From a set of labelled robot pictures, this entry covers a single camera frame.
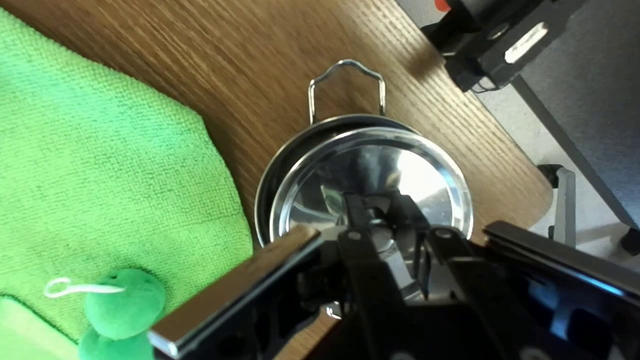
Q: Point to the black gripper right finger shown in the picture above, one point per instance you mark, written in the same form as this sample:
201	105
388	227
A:
547	293

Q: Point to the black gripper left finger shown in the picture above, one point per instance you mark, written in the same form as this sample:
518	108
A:
252	300

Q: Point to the green plush toy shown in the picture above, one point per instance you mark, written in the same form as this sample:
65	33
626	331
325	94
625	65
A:
127	311

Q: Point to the green cloth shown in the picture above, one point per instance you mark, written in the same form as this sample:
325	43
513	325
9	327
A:
101	166

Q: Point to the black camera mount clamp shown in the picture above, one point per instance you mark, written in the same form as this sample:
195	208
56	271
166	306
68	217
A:
492	41

